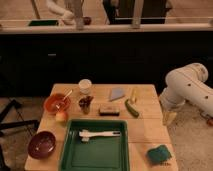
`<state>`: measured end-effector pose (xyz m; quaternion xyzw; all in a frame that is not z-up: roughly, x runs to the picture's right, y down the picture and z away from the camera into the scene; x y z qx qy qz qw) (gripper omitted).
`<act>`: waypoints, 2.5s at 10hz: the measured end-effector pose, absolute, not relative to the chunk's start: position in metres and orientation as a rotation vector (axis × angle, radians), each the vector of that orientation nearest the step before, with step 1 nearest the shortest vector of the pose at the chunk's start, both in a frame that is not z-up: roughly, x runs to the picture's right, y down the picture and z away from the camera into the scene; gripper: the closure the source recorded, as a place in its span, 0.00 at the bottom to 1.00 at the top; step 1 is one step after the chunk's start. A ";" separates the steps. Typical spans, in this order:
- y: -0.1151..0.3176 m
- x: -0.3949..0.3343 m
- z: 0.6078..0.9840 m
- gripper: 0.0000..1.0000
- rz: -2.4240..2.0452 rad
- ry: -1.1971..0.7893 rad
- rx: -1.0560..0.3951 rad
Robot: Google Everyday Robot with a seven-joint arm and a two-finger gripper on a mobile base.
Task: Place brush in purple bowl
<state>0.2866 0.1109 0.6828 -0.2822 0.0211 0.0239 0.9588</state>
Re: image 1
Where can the white dish brush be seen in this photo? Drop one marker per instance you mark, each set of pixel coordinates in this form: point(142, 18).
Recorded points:
point(86, 135)

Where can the yellow banana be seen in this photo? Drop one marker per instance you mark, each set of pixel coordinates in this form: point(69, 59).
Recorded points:
point(133, 97)

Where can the purple bowl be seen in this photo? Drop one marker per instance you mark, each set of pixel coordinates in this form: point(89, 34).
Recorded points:
point(42, 145)

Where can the teal scrub sponge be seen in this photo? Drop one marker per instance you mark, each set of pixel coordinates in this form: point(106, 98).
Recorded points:
point(159, 154)

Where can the green cucumber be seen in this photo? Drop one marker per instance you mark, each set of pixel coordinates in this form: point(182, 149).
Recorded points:
point(131, 110)

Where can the dark glass with utensils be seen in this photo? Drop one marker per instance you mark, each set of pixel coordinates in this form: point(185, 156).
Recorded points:
point(84, 104)

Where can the wooden spoon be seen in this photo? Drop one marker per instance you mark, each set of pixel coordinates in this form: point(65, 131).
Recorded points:
point(69, 93)

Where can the orange bowl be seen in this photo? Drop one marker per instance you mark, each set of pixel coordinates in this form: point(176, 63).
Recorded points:
point(56, 102)

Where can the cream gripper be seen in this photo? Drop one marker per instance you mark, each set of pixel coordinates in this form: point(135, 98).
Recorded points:
point(168, 117)

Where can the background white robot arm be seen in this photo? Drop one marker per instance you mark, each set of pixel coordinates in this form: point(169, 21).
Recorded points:
point(66, 15)

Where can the background green tray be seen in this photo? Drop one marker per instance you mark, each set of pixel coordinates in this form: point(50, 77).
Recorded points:
point(43, 23)

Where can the green plastic tray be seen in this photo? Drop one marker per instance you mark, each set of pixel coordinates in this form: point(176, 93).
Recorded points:
point(98, 153)

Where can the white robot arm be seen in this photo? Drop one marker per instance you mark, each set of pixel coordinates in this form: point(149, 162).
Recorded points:
point(186, 84)

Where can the white cup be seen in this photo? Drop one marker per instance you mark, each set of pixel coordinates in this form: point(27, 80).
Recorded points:
point(85, 86)

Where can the apple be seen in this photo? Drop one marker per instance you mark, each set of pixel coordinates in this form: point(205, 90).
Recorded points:
point(61, 116)

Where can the background dark red bowl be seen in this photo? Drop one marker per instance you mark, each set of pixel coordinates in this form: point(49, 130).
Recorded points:
point(87, 20)

